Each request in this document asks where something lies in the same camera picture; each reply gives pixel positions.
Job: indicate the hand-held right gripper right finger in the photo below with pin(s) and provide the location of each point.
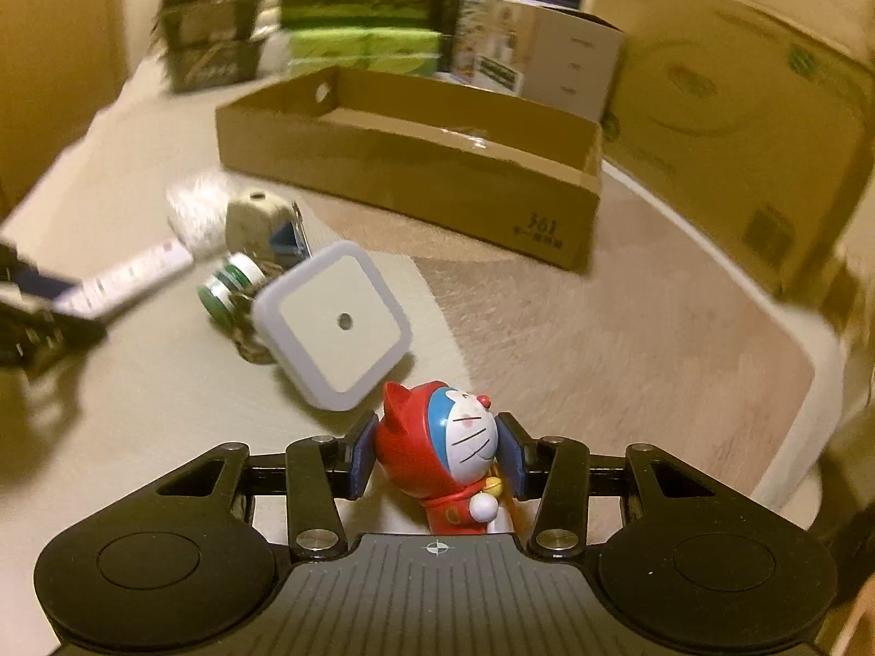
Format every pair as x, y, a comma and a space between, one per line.
513, 458

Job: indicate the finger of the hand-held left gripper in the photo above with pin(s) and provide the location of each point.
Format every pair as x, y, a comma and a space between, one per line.
34, 283
48, 338

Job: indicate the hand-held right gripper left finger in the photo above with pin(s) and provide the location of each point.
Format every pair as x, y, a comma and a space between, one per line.
362, 458

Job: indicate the red hooded cat robot figurine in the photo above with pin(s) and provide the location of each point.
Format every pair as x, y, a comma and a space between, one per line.
444, 437

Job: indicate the white square night light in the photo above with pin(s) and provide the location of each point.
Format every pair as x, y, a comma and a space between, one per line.
328, 341

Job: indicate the brown twine bundle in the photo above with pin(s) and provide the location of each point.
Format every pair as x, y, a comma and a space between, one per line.
249, 345

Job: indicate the green tape roll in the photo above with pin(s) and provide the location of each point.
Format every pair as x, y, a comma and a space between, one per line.
225, 285

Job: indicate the beige plug adapter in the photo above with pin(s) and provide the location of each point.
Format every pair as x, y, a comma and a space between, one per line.
253, 222

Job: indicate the shallow cardboard tray box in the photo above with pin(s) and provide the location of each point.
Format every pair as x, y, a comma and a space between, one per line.
410, 177

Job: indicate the blue clip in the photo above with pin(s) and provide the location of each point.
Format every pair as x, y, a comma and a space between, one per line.
287, 239

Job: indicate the dark instant meal bowl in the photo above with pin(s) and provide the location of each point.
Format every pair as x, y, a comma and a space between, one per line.
215, 68
212, 10

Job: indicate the large brown cardboard box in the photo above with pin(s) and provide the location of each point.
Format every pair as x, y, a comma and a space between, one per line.
718, 116

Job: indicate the white appliance box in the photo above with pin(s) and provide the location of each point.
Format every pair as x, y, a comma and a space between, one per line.
567, 61

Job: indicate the green tissue pack bundle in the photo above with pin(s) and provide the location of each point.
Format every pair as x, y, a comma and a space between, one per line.
362, 51

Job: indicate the dark small box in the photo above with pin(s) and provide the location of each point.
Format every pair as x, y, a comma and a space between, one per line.
444, 27

